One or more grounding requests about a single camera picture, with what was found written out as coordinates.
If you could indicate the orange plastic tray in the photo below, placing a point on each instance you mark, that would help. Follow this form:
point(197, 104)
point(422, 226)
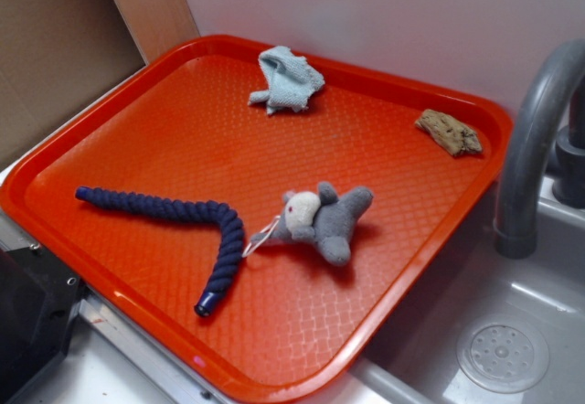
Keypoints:
point(291, 323)

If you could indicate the grey toy faucet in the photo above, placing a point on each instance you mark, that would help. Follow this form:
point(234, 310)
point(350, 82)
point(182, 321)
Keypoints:
point(549, 130)

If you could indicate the light blue cloth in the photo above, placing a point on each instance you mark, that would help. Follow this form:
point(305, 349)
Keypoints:
point(291, 81)

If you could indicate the brown cardboard panel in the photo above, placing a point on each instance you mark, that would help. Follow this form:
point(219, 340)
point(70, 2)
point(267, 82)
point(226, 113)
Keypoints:
point(59, 56)

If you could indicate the grey toy sink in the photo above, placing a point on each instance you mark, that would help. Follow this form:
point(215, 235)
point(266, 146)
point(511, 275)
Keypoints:
point(477, 327)

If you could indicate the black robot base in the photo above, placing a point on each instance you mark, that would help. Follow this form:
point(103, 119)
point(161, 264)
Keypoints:
point(40, 300)

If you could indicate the grey plush dolphin toy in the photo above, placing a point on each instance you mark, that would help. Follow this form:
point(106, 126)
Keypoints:
point(322, 219)

